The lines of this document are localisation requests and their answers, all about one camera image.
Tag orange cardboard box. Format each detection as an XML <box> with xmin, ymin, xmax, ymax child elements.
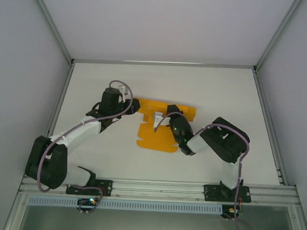
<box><xmin>130</xmin><ymin>96</ymin><xmax>198</xmax><ymax>156</ymax></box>

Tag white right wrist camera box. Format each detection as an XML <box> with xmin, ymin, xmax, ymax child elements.
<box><xmin>152</xmin><ymin>111</ymin><xmax>165</xmax><ymax>133</ymax></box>

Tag aluminium table edge rail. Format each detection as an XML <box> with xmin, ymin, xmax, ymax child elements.
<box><xmin>246</xmin><ymin>71</ymin><xmax>295</xmax><ymax>185</ymax></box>
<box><xmin>72</xmin><ymin>54</ymin><xmax>256</xmax><ymax>74</ymax></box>
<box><xmin>36</xmin><ymin>60</ymin><xmax>75</xmax><ymax>177</ymax></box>

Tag aluminium mounting rail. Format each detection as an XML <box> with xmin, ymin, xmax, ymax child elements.
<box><xmin>18</xmin><ymin>169</ymin><xmax>302</xmax><ymax>210</ymax></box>

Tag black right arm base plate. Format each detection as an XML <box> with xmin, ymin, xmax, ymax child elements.
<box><xmin>202</xmin><ymin>183</ymin><xmax>251</xmax><ymax>205</ymax></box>

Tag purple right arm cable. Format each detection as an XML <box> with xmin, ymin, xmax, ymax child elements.
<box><xmin>148</xmin><ymin>110</ymin><xmax>262</xmax><ymax>230</ymax></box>

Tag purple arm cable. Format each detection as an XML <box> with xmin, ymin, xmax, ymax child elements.
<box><xmin>35</xmin><ymin>75</ymin><xmax>135</xmax><ymax>218</ymax></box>
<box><xmin>148</xmin><ymin>110</ymin><xmax>262</xmax><ymax>230</ymax></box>

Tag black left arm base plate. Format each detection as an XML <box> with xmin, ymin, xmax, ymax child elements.
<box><xmin>65</xmin><ymin>176</ymin><xmax>113</xmax><ymax>197</ymax></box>

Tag slotted pale cable duct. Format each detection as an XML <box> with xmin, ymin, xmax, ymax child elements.
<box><xmin>28</xmin><ymin>193</ymin><xmax>223</xmax><ymax>218</ymax></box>

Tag aluminium frame post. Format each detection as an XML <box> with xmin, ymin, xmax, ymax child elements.
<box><xmin>22</xmin><ymin>0</ymin><xmax>78</xmax><ymax>63</ymax></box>
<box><xmin>252</xmin><ymin>0</ymin><xmax>303</xmax><ymax>75</ymax></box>

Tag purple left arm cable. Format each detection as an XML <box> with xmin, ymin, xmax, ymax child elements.
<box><xmin>35</xmin><ymin>75</ymin><xmax>135</xmax><ymax>218</ymax></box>

